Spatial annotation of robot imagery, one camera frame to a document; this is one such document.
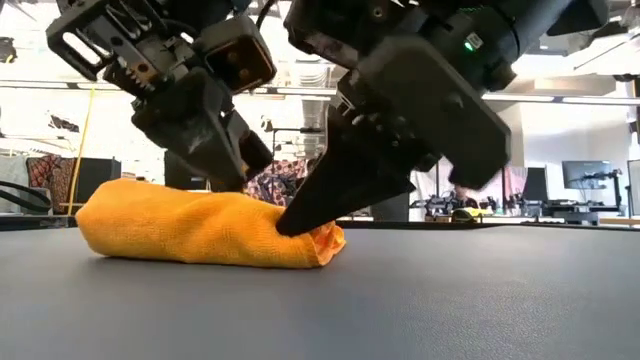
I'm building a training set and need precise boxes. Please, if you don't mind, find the black door panel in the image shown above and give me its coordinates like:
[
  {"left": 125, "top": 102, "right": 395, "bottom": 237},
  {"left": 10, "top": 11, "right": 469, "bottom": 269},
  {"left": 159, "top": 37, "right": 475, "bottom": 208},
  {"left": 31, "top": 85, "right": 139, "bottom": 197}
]
[{"left": 372, "top": 192, "right": 412, "bottom": 223}]

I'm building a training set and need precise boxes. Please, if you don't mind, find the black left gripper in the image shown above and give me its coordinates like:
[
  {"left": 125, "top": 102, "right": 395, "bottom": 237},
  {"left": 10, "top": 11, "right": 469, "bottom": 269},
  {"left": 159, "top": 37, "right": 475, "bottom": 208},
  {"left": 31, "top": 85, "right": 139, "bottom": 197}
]
[{"left": 47, "top": 0, "right": 249, "bottom": 194}]

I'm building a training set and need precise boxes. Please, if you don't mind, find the ceiling light strip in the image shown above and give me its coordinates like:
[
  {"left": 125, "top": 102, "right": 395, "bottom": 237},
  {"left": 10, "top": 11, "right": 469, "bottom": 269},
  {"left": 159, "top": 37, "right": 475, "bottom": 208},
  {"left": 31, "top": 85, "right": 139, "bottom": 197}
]
[{"left": 0, "top": 79, "right": 640, "bottom": 106}]

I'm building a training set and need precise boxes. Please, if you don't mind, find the dotted patterned cloth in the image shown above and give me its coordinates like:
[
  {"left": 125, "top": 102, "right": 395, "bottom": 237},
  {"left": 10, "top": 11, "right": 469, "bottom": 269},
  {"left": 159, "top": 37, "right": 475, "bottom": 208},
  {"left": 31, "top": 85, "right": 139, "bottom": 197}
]
[{"left": 243, "top": 158, "right": 314, "bottom": 207}]

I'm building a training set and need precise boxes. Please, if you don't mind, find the pink cloth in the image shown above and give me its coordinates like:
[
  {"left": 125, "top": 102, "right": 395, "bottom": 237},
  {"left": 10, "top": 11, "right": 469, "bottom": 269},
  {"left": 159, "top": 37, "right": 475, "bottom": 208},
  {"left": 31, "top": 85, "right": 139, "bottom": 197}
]
[{"left": 499, "top": 167, "right": 527, "bottom": 201}]

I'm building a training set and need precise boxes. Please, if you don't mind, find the yellow object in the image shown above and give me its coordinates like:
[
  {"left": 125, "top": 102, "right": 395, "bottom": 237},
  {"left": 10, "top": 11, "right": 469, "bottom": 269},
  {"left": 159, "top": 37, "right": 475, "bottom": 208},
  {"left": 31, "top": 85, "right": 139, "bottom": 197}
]
[{"left": 451, "top": 207, "right": 480, "bottom": 224}]

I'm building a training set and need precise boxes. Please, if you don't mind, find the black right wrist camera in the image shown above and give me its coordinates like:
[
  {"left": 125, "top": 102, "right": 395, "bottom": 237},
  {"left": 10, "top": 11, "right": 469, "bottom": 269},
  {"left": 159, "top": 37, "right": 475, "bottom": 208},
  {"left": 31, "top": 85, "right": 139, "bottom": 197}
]
[{"left": 283, "top": 0, "right": 371, "bottom": 69}]

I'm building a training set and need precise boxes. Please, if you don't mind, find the red patterned cloth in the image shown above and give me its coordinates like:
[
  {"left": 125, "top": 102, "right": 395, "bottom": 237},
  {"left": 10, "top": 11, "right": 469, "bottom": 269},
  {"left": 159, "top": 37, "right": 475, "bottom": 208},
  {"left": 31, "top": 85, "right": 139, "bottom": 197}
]
[{"left": 27, "top": 154, "right": 76, "bottom": 204}]

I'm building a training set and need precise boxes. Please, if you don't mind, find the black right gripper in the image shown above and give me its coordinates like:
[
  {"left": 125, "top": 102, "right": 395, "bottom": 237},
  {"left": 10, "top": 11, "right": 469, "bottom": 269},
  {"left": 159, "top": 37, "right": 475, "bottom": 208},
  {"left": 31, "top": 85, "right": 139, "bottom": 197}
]
[{"left": 276, "top": 0, "right": 511, "bottom": 237}]

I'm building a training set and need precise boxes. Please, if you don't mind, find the silver ventilation duct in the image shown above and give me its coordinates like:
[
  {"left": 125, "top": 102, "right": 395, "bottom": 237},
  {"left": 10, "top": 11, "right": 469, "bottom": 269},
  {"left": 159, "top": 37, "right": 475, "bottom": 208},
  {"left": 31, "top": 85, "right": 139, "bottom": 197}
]
[{"left": 292, "top": 59, "right": 331, "bottom": 151}]

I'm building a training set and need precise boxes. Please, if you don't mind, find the black monitor back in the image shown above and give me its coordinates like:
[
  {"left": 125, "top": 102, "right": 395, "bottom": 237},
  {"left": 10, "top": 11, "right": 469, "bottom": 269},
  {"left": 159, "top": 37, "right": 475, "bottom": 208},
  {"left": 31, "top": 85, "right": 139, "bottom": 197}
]
[{"left": 522, "top": 167, "right": 550, "bottom": 202}]

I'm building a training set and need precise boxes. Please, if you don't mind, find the computer monitor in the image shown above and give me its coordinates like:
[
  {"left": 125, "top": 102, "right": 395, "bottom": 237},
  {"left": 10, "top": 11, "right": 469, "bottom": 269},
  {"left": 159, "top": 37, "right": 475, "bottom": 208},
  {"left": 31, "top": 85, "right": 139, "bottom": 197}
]
[{"left": 562, "top": 160, "right": 612, "bottom": 190}]

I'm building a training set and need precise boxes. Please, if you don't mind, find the black box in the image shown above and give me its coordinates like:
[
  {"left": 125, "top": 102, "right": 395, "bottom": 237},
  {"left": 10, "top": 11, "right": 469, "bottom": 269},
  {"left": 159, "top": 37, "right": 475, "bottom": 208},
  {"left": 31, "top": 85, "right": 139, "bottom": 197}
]
[{"left": 74, "top": 157, "right": 122, "bottom": 204}]

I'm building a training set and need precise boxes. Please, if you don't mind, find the yellow microfibre towel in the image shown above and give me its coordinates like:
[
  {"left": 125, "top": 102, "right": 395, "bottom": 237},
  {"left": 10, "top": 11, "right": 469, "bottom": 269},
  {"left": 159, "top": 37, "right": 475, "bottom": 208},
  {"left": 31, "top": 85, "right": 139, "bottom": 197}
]
[{"left": 74, "top": 178, "right": 347, "bottom": 270}]

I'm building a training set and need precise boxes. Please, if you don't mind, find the person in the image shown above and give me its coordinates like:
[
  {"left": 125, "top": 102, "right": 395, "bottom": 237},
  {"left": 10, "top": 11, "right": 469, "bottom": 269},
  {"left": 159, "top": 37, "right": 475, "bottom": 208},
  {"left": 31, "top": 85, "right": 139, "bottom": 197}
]
[{"left": 452, "top": 185, "right": 476, "bottom": 209}]

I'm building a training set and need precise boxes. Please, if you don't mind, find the yellow cable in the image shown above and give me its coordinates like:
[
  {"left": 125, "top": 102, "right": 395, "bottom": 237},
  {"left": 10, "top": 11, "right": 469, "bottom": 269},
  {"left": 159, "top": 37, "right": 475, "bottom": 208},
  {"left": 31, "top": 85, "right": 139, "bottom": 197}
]
[{"left": 67, "top": 87, "right": 96, "bottom": 216}]

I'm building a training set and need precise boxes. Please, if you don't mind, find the black curved cable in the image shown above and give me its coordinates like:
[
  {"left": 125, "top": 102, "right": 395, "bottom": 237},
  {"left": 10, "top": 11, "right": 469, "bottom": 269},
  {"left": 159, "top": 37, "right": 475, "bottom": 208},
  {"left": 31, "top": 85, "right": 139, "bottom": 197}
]
[{"left": 0, "top": 179, "right": 54, "bottom": 214}]

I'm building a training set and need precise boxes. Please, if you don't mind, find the blue-grey table mat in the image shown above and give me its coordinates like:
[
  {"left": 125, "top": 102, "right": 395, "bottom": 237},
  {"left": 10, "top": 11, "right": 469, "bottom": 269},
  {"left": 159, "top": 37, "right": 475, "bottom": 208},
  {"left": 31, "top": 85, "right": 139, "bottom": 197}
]
[{"left": 0, "top": 225, "right": 640, "bottom": 360}]

